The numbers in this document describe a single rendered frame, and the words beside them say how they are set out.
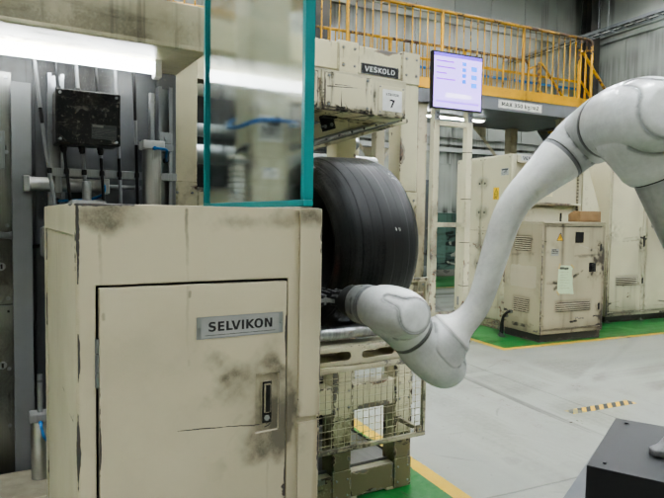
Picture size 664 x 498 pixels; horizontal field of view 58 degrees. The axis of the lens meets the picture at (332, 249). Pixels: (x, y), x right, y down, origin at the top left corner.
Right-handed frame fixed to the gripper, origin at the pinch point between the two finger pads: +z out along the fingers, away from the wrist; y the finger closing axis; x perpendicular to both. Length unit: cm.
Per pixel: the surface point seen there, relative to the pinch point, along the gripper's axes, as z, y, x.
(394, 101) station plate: 55, -63, -64
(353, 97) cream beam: 55, -44, -63
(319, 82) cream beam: 55, -30, -67
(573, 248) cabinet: 280, -458, 9
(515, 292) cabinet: 321, -418, 58
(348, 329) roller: 21.4, -22.9, 15.0
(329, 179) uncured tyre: 21.9, -15.7, -30.6
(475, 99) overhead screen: 317, -350, -140
